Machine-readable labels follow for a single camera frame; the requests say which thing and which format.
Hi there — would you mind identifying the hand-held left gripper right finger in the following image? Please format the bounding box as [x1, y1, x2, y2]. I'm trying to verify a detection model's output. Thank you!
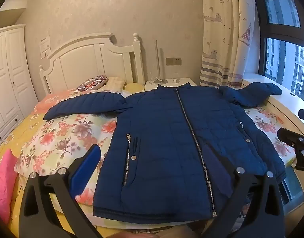
[202, 142, 285, 238]

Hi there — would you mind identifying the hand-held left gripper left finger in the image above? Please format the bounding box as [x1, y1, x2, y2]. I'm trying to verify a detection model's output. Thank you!
[18, 144, 103, 238]

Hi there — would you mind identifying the blue puffer jacket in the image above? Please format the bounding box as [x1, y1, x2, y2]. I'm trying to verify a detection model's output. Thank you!
[43, 82, 287, 225]

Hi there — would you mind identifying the floral quilt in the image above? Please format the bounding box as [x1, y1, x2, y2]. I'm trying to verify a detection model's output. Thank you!
[14, 89, 295, 206]

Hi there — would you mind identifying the dark framed window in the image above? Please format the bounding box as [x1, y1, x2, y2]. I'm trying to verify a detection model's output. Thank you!
[252, 0, 304, 100]

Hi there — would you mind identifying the pink cushion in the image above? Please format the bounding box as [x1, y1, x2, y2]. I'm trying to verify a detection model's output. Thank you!
[0, 149, 18, 225]

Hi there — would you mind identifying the yellow bed sheet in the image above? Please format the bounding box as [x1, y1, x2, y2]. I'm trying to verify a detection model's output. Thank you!
[0, 110, 192, 238]

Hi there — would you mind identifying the patterned round pillow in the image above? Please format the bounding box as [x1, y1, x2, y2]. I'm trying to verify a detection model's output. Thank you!
[76, 76, 109, 91]

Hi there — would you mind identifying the cream pillow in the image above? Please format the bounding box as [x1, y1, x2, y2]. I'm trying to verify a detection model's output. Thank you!
[102, 76, 126, 91]

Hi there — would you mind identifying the white nightstand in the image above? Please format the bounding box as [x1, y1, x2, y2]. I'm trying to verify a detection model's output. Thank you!
[144, 78, 198, 92]

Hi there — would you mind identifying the yellow pillow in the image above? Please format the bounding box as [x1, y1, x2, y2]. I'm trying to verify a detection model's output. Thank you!
[123, 82, 145, 92]

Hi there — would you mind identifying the sailboat print curtain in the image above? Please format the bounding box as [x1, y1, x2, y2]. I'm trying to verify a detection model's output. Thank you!
[200, 0, 257, 88]

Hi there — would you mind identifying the white bed headboard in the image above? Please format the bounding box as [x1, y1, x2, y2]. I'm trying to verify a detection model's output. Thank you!
[39, 32, 145, 96]

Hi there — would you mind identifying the white wardrobe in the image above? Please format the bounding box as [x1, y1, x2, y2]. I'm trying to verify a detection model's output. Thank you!
[0, 24, 38, 149]

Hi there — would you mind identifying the white pole lamp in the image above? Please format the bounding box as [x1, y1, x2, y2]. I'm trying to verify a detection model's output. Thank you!
[149, 40, 168, 85]

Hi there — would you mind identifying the paper wall notice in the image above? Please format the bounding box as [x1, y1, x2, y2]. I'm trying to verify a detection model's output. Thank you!
[39, 36, 52, 52]

